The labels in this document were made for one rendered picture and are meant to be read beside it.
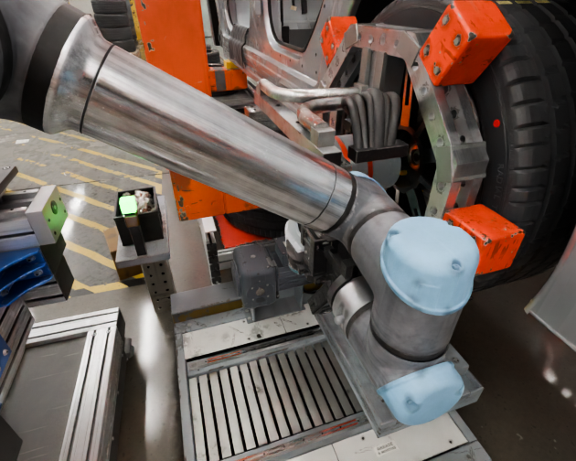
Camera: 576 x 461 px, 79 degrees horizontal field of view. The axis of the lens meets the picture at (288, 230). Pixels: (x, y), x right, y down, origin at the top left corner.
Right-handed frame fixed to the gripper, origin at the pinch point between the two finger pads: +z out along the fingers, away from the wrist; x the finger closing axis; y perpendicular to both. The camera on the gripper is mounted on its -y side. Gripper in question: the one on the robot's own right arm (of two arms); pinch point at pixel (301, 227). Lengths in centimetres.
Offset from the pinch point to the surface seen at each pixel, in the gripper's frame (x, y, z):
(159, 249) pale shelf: 30, -38, 56
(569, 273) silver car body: -29.9, 2.1, -25.4
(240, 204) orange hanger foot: 0, -28, 60
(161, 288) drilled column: 35, -70, 73
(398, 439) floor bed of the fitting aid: -29, -75, -10
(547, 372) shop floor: -98, -83, -4
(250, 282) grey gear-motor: 2, -46, 39
